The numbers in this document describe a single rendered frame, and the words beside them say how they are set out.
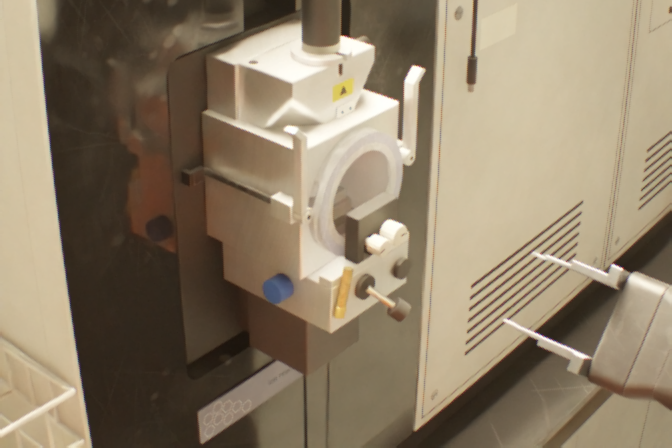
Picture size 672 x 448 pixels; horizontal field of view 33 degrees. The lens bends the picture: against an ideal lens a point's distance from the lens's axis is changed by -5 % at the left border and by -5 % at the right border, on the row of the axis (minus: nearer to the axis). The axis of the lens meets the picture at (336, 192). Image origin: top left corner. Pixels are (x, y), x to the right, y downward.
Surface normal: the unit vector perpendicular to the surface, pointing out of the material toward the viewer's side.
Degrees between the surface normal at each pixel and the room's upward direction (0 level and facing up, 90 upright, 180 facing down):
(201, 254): 90
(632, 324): 54
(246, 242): 90
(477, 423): 0
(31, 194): 90
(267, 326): 90
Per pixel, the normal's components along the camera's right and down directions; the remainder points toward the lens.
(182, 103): 0.76, 0.32
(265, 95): -0.65, 0.36
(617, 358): -0.51, -0.22
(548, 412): 0.01, -0.88
